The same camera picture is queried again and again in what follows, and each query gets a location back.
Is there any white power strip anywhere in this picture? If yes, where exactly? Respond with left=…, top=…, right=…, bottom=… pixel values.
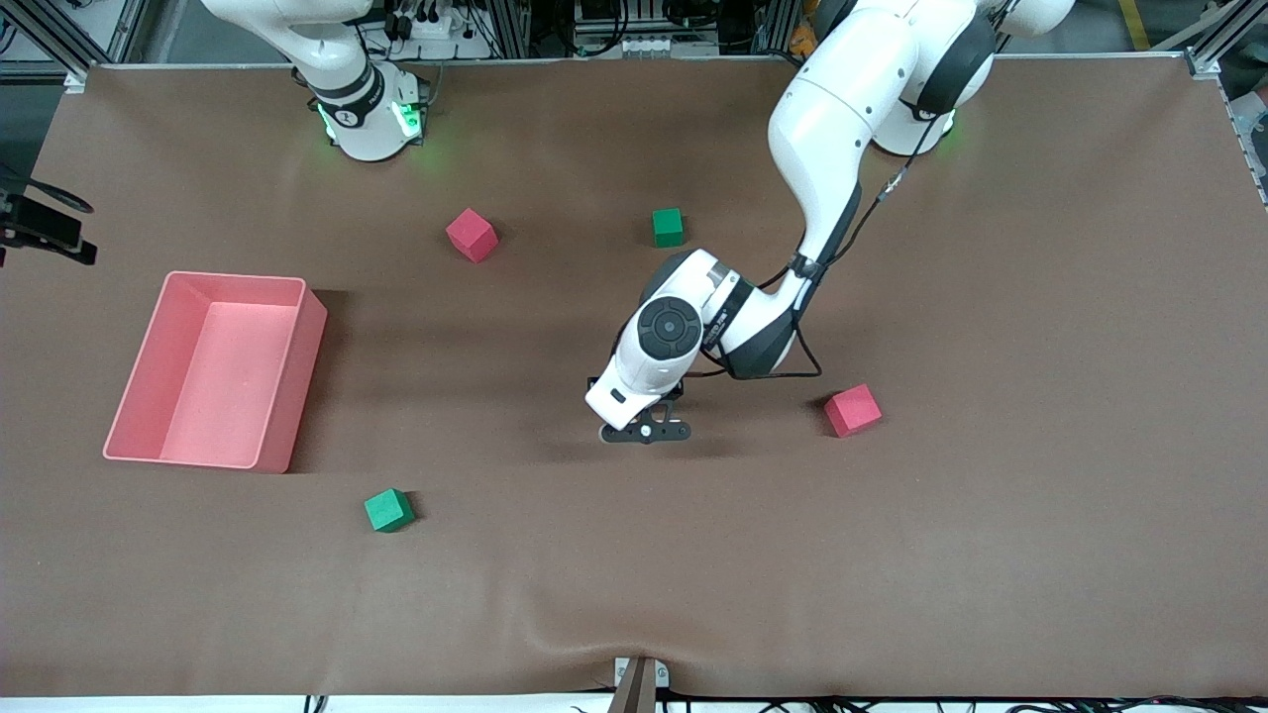
left=391, top=8, right=478, bottom=43

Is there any perforated metal edge strip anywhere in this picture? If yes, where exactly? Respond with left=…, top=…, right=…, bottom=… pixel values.
left=1226, top=84, right=1268, bottom=209

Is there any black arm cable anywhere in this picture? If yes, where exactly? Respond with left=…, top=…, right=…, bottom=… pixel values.
left=693, top=109, right=937, bottom=382
left=0, top=163, right=95, bottom=214

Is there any pink foam cube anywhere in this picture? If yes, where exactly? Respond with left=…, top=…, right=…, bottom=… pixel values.
left=445, top=208, right=499, bottom=264
left=823, top=384, right=884, bottom=439

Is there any brown table mat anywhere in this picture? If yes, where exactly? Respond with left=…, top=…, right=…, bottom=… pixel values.
left=0, top=54, right=1268, bottom=699

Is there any brown camera support pole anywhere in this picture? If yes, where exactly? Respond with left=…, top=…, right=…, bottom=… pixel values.
left=606, top=659, right=657, bottom=713

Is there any white terminal block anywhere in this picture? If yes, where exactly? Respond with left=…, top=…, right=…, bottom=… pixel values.
left=616, top=35, right=721, bottom=58

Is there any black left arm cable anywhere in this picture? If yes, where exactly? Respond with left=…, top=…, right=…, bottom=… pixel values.
left=693, top=109, right=937, bottom=382

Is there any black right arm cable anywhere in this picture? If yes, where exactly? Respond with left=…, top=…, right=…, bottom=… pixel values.
left=0, top=163, right=95, bottom=214

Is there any silver mount bracket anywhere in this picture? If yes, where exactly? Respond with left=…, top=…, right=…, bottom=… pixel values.
left=613, top=657, right=671, bottom=689

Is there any pink plastic bin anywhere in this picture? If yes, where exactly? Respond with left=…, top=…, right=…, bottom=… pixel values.
left=103, top=270, right=329, bottom=474

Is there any aluminium frame post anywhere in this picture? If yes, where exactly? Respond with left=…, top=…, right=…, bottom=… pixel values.
left=485, top=0, right=531, bottom=58

